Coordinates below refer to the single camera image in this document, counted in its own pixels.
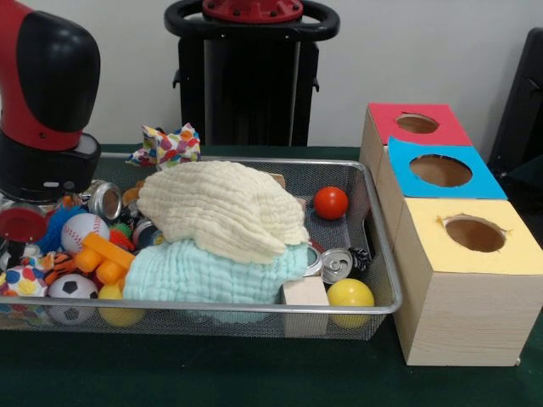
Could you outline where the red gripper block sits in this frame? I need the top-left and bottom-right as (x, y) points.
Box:
(0, 203), (49, 270)

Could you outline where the colourful polka-dot cloth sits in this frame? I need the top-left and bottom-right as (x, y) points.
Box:
(0, 261), (50, 298)
(127, 124), (203, 169)

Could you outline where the crushed silver can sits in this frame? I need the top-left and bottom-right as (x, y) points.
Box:
(87, 181), (125, 221)

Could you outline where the pale yellow muslin cloth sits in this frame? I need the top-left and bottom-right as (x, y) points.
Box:
(137, 161), (311, 264)

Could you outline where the clear mesh bin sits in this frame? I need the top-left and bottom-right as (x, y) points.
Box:
(0, 151), (402, 342)

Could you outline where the wooden box with three holes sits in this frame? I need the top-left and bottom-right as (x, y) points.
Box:
(358, 103), (543, 367)

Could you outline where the black and white soccer ball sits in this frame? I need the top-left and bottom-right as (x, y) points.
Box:
(47, 273), (99, 326)

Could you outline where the white baseball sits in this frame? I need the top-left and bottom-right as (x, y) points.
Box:
(61, 212), (111, 255)

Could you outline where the mint green muslin cloth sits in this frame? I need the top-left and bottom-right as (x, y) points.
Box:
(123, 239), (311, 306)

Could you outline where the small wooden cube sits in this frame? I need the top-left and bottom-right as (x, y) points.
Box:
(282, 276), (330, 308)

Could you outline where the red ball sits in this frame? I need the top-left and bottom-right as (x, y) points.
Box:
(314, 186), (350, 220)

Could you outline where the black soda can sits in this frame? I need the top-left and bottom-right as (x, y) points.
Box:
(320, 247), (372, 285)

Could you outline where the yellow smiley ball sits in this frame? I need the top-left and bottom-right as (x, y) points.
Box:
(327, 278), (375, 330)

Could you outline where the black chair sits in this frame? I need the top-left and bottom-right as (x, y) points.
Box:
(488, 28), (543, 213)

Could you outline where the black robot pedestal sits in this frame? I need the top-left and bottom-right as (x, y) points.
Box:
(164, 0), (340, 147)

